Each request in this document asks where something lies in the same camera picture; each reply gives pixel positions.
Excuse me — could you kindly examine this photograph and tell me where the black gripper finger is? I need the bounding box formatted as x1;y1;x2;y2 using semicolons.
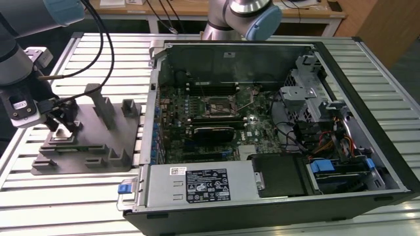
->
46;113;60;133
64;112;76;138

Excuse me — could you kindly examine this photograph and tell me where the silver CPU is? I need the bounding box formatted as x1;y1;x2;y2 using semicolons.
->
54;125;74;139

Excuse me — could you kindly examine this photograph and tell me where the metal socket cover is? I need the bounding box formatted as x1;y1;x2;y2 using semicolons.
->
230;86;259;111

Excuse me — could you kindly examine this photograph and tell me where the CPU socket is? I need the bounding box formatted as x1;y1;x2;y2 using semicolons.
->
204;96;239;116

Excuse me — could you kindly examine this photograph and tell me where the grey parts rack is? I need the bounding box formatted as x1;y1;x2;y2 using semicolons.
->
30;83;147;176

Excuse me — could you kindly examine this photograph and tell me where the green motherboard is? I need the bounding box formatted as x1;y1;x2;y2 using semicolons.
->
158;83;296;164

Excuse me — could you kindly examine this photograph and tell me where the silver power supply unit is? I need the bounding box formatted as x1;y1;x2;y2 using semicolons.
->
144;162;260;209

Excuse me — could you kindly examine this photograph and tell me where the wooden desk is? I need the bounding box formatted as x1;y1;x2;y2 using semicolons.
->
0;0;348;37

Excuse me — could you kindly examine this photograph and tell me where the black expansion slot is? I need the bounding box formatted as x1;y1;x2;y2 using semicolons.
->
182;151;222;163

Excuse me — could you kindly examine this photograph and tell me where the thin metal locking lever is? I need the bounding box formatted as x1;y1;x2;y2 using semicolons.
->
198;76;210;99

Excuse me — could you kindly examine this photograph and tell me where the black graphics card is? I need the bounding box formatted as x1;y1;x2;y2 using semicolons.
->
192;125;236;143

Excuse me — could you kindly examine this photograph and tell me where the black RAM slot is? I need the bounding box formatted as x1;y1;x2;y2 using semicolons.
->
186;82;239;89
190;117;247;123
186;88;240;96

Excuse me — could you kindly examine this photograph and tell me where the silver chipset heatsink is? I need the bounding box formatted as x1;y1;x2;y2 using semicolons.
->
238;145;258;157

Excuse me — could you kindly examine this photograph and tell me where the black PC case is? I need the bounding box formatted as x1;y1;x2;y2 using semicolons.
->
116;36;420;236

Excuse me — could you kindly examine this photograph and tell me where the black plastic shroud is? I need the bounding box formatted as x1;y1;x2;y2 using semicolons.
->
247;152;311;199

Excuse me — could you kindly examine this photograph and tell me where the silver drive cage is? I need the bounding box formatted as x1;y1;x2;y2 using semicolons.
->
279;55;351;125

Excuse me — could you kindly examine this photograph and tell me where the hard disk in blue carrier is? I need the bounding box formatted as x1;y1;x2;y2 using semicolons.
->
308;158;371;195

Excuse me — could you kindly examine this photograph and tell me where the wooden cabinet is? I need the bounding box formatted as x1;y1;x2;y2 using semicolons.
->
335;0;420;72

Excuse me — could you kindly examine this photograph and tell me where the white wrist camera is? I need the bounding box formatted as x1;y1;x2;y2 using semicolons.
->
0;92;47;129

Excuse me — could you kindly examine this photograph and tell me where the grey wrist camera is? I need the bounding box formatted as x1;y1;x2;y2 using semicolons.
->
24;47;54;67

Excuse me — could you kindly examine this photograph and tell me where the cable with clear plug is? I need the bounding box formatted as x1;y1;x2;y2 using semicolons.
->
147;0;180;34

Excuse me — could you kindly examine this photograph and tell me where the orange yellow wire bundle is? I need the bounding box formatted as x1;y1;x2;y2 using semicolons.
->
307;117;359;160

